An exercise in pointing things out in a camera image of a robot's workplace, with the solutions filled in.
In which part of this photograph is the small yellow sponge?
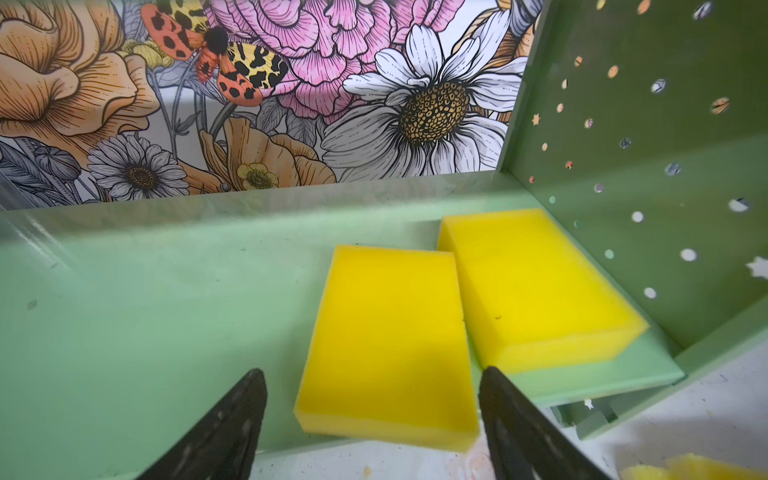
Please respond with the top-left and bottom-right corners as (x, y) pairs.
(294, 245), (480, 453)

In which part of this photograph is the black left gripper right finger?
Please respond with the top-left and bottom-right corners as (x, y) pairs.
(478, 366), (607, 480)

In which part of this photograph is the large yellow sponge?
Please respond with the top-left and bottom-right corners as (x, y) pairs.
(619, 454), (767, 480)

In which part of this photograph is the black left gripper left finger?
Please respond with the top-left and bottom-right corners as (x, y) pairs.
(138, 369), (268, 480)

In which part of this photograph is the green metal shelf unit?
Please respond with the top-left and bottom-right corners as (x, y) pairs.
(1, 1), (767, 479)

